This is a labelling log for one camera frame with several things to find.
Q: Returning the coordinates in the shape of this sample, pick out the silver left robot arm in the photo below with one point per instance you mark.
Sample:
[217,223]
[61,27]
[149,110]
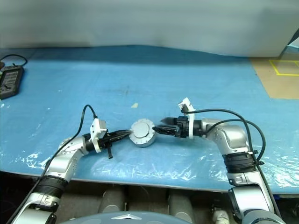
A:
[70,154]

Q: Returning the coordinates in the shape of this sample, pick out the blue plastic table sheet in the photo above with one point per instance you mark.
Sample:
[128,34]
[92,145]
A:
[70,88]

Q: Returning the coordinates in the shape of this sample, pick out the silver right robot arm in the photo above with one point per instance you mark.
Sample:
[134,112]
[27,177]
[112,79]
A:
[231,137]

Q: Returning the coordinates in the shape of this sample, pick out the grey robot torso dome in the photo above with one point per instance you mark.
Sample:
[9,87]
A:
[130,219]

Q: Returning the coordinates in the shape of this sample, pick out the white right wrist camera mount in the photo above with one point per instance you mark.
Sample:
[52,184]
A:
[187,102]

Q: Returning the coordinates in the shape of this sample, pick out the round motor lid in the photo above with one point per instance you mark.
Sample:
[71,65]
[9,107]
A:
[141,128]

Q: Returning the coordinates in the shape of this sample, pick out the white backdrop panel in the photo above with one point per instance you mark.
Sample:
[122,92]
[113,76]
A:
[140,21]

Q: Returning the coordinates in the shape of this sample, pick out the small beige tape scrap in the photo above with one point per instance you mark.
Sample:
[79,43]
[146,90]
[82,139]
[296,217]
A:
[134,105]

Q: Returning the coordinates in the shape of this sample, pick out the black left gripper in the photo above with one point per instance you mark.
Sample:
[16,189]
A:
[104,141]

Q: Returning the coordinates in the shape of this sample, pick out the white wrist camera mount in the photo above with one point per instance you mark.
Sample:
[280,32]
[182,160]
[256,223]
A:
[95,130]
[187,102]

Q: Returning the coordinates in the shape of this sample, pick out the grey rounded robot leg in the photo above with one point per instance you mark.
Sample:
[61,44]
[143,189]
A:
[112,201]
[181,205]

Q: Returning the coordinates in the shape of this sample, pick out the silver round motor housing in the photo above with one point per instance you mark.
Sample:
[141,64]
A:
[143,142]

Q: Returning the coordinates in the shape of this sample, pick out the black slanted stand leg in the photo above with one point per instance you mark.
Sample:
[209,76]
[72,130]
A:
[293,38]

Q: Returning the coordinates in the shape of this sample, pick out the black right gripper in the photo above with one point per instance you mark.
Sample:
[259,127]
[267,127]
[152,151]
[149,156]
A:
[183,127]

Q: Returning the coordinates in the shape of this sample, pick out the black handheld controller box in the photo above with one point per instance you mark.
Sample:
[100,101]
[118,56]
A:
[10,81]

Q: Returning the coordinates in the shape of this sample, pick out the white rounded shape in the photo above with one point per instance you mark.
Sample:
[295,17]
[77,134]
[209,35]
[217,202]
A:
[220,214]

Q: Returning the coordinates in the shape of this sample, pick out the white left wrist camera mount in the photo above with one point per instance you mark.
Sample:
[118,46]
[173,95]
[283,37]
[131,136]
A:
[95,130]

